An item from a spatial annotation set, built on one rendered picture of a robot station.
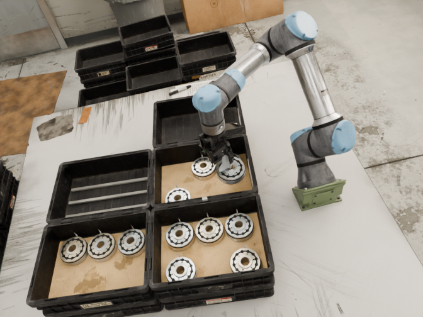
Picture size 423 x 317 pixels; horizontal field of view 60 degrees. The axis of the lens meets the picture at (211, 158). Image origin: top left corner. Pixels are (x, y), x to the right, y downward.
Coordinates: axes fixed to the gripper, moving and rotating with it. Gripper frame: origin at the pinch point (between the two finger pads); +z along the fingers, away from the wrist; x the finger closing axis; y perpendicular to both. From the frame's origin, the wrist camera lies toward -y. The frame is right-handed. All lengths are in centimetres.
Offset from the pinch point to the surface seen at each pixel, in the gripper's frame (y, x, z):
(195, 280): 35.8, 22.6, 6.2
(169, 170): 10.3, -26.2, 16.4
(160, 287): 44.8, 16.0, 6.2
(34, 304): 77, -9, 6
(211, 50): -94, -119, 51
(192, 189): 10.2, -11.2, 16.4
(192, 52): -84, -129, 51
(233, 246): 16.7, 18.8, 16.2
